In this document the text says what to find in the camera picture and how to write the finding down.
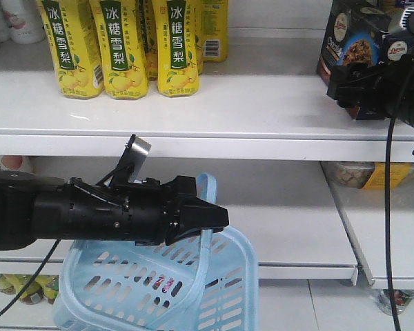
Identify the white peach drink bottle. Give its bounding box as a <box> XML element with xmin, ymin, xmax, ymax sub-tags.
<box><xmin>0</xmin><ymin>0</ymin><xmax>46</xmax><ymax>44</ymax></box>

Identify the yellow pear drink bottle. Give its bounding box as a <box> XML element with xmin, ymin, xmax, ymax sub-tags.
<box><xmin>90</xmin><ymin>1</ymin><xmax>149</xmax><ymax>100</ymax></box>
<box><xmin>201</xmin><ymin>0</ymin><xmax>228</xmax><ymax>62</ymax></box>
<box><xmin>36</xmin><ymin>1</ymin><xmax>104</xmax><ymax>99</ymax></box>
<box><xmin>152</xmin><ymin>0</ymin><xmax>200</xmax><ymax>97</ymax></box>

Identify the white lower shelf board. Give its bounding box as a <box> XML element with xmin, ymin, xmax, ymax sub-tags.
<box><xmin>0</xmin><ymin>157</ymin><xmax>359</xmax><ymax>281</ymax></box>

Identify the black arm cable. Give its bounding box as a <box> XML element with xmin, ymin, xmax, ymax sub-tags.
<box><xmin>384</xmin><ymin>79</ymin><xmax>414</xmax><ymax>331</ymax></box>
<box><xmin>0</xmin><ymin>239</ymin><xmax>61</xmax><ymax>327</ymax></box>

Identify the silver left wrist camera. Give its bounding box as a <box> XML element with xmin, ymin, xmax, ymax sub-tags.
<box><xmin>110</xmin><ymin>134</ymin><xmax>151</xmax><ymax>186</ymax></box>

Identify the light blue plastic basket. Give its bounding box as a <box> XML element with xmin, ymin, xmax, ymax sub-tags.
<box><xmin>52</xmin><ymin>172</ymin><xmax>259</xmax><ymax>331</ymax></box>

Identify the white shelf board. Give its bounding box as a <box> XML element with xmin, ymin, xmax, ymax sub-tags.
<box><xmin>0</xmin><ymin>28</ymin><xmax>414</xmax><ymax>163</ymax></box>
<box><xmin>0</xmin><ymin>157</ymin><xmax>359</xmax><ymax>281</ymax></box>

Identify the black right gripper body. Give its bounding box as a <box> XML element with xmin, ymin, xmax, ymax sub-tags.
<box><xmin>326</xmin><ymin>55</ymin><xmax>414</xmax><ymax>120</ymax></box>

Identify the chocolate cookie box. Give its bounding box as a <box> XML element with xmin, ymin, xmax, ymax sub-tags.
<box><xmin>315</xmin><ymin>0</ymin><xmax>414</xmax><ymax>120</ymax></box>

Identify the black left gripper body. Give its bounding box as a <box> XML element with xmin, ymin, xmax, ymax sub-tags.
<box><xmin>64</xmin><ymin>176</ymin><xmax>184</xmax><ymax>245</ymax></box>

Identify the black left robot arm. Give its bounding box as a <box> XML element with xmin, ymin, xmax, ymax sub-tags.
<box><xmin>0</xmin><ymin>171</ymin><xmax>229</xmax><ymax>251</ymax></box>

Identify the white upper shelf board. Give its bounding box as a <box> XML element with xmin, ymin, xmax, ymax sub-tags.
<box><xmin>0</xmin><ymin>28</ymin><xmax>414</xmax><ymax>163</ymax></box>

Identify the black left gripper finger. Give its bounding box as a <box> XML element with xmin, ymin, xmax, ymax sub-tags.
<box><xmin>165</xmin><ymin>198</ymin><xmax>229</xmax><ymax>245</ymax></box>
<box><xmin>175</xmin><ymin>176</ymin><xmax>197</xmax><ymax>199</ymax></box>

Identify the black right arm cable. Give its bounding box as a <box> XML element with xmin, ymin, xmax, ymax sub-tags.
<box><xmin>384</xmin><ymin>79</ymin><xmax>414</xmax><ymax>331</ymax></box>

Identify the glass jar bottom shelf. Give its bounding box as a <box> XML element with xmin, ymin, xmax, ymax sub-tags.
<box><xmin>377</xmin><ymin>289</ymin><xmax>414</xmax><ymax>316</ymax></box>

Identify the yellow labelled food tub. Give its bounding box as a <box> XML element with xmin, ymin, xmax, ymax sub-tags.
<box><xmin>321</xmin><ymin>161</ymin><xmax>414</xmax><ymax>190</ymax></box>

